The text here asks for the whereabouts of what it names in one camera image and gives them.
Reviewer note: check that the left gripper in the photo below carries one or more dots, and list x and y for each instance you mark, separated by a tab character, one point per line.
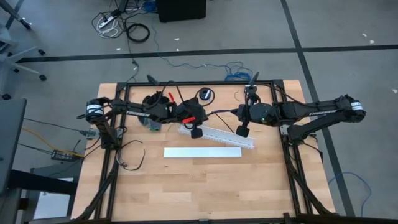
196	133

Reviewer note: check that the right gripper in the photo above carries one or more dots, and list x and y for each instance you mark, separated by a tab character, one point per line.
243	131

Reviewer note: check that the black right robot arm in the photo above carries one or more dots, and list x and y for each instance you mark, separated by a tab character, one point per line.
323	112

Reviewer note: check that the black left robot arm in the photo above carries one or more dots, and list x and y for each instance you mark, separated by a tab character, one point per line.
138	113

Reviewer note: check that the white flat raceway cover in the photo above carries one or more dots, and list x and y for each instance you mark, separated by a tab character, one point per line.
202	152

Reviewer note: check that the grey work glove green cuff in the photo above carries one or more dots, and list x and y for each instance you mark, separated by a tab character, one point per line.
145	120
154	126

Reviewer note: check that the black computer case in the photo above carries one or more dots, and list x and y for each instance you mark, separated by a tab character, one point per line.
180	11

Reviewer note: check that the white power strip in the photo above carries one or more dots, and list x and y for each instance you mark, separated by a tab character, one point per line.
107	21

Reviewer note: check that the black desk beam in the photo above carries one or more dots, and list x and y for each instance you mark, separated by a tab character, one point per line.
40	182

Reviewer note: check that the grey office chair base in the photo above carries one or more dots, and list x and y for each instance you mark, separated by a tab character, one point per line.
25	68

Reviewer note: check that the grey desk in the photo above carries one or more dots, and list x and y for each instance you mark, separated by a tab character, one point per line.
11	140

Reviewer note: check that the dark metal pole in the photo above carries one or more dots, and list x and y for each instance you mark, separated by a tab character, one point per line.
17	15

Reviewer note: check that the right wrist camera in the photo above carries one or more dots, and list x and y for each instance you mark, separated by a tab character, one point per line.
255	112

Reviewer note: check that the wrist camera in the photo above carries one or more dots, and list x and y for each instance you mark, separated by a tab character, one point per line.
255	112
188	110

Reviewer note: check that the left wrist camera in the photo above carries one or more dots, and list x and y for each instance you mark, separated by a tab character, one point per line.
188	110

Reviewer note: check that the black aluminium table frame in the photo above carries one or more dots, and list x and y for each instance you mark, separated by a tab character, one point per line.
217	83

